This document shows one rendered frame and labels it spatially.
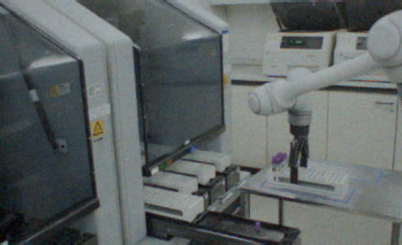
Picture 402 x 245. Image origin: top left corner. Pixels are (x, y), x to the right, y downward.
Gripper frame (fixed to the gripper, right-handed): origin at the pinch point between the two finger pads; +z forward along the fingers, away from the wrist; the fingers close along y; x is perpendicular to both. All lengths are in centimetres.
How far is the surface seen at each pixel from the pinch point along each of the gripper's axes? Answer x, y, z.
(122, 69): 38, -54, -48
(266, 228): -1.1, -34.8, 6.9
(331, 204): -16.0, -10.7, 5.3
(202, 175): 35.4, -14.1, 1.7
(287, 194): 0.9, -9.6, 5.3
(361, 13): 28, 227, -52
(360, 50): 20, 192, -26
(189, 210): 22.9, -44.0, 1.4
